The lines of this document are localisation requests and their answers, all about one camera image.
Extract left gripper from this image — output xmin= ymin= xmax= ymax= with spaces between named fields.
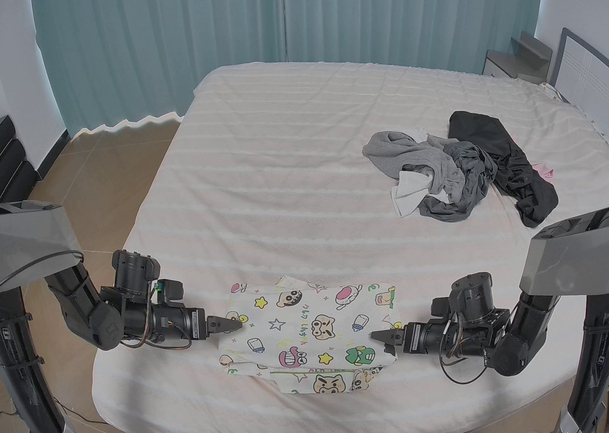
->
xmin=153 ymin=304 xmax=208 ymax=342

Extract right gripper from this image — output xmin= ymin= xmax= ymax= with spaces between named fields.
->
xmin=402 ymin=321 xmax=449 ymax=356

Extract white printed pyjama top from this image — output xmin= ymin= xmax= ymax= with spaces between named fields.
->
xmin=218 ymin=275 xmax=399 ymax=395

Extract bed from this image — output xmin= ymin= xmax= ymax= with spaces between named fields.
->
xmin=90 ymin=27 xmax=609 ymax=433

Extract dark grey garment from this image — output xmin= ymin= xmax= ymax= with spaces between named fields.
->
xmin=419 ymin=141 xmax=498 ymax=223

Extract grey and white knit garment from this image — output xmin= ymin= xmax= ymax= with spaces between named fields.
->
xmin=363 ymin=127 xmax=467 ymax=219

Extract pink garment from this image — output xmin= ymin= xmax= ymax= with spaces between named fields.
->
xmin=511 ymin=134 xmax=556 ymax=184

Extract black garment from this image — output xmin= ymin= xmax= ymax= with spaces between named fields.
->
xmin=449 ymin=111 xmax=559 ymax=228

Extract grey bedside table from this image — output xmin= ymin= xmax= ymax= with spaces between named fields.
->
xmin=483 ymin=32 xmax=553 ymax=85

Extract blue-green curtain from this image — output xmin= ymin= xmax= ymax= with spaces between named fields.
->
xmin=281 ymin=0 xmax=544 ymax=75
xmin=29 ymin=0 xmax=287 ymax=134

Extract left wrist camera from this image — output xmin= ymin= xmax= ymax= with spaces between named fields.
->
xmin=156 ymin=280 xmax=185 ymax=304

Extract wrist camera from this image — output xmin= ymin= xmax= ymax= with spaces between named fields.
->
xmin=156 ymin=280 xmax=185 ymax=304
xmin=429 ymin=297 xmax=451 ymax=321

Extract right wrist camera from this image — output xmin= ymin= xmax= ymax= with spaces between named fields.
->
xmin=429 ymin=297 xmax=451 ymax=321

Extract black cable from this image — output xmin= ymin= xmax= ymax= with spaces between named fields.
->
xmin=439 ymin=354 xmax=492 ymax=385

